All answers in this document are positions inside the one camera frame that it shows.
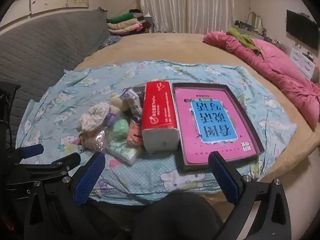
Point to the pink quilt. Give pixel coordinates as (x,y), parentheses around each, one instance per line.
(275,67)

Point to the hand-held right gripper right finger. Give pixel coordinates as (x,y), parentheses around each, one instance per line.
(225,177)

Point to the white curtain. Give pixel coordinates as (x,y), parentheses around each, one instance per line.
(187,5)

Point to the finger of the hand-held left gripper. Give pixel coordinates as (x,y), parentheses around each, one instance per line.
(30,151)
(60,162)

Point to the clear glitter pouch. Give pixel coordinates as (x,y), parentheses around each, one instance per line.
(98,141)

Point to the green egg sponge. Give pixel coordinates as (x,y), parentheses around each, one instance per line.
(121,127)

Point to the stack of folded clothes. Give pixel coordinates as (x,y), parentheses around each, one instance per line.
(125,22)

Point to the tan bed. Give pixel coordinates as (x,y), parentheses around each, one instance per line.
(162,47)

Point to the white drawer cabinet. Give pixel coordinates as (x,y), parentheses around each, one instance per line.
(302,60)

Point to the white blue pocket tissue pack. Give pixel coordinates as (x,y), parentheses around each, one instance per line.
(127,95)
(137,108)

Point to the green floral tissue pack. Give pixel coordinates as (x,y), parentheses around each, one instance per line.
(122,152)

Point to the dark patterned cloth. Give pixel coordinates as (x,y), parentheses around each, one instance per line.
(110,42)

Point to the ornate table mirror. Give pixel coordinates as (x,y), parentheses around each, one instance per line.
(253,21)

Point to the beige plush bear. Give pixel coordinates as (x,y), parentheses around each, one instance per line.
(117,105)

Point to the cluttered dressing table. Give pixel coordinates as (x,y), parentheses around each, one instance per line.
(270,38)

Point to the blue cartoon printed blanket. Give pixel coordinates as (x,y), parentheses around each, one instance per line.
(200,75)

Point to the pink printed cardboard box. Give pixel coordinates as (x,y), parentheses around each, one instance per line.
(215,120)

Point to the black wall television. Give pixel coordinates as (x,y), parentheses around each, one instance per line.
(302,28)

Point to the beige teddy bear toy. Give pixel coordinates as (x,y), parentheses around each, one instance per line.
(95,115)

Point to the grey quilted headboard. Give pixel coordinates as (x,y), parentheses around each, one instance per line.
(37,50)

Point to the red tissue pack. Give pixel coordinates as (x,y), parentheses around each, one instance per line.
(157,110)

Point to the person's dark trouser leg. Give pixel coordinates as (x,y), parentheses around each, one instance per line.
(180,217)

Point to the green cloth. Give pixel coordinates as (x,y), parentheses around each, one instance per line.
(240,36)

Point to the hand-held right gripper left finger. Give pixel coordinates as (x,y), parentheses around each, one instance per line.
(90,177)

